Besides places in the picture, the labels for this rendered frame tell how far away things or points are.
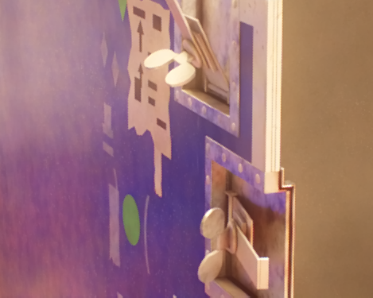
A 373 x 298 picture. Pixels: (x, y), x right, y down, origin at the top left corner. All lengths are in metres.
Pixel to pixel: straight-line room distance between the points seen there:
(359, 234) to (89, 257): 0.87
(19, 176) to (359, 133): 0.69
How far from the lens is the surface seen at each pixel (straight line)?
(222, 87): 1.09
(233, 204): 1.10
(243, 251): 1.04
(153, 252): 1.24
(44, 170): 1.55
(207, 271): 1.06
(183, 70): 1.06
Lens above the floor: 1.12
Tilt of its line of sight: 15 degrees down
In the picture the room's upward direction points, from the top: straight up
